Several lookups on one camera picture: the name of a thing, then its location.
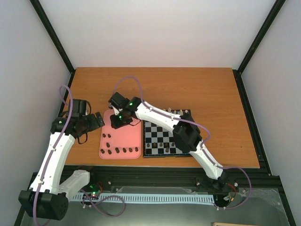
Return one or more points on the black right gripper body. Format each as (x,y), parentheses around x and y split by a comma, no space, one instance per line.
(122,121)

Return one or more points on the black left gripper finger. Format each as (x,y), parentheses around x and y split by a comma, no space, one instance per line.
(98,116)
(100,122)

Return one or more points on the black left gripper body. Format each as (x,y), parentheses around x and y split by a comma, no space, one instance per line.
(89,126)

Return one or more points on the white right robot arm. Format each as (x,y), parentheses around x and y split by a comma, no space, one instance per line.
(186,133)

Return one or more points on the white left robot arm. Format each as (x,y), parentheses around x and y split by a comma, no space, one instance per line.
(47,197)

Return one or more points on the black grey chess board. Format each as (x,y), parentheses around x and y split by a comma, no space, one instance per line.
(153,133)

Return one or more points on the green led circuit board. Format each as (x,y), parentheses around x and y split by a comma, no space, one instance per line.
(96,189)

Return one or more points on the pink silicone tray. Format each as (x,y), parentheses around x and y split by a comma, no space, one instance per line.
(129,136)

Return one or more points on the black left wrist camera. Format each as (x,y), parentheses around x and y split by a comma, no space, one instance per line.
(80,108)

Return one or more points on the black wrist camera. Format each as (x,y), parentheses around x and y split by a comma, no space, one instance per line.
(80,108)
(118,101)

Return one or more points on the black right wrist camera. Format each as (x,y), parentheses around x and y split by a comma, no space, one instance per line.
(118,101)

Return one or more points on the black aluminium frame rail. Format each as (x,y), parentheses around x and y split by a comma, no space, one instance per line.
(112,178)

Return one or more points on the light blue cable duct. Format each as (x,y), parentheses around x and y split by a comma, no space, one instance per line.
(203,199)

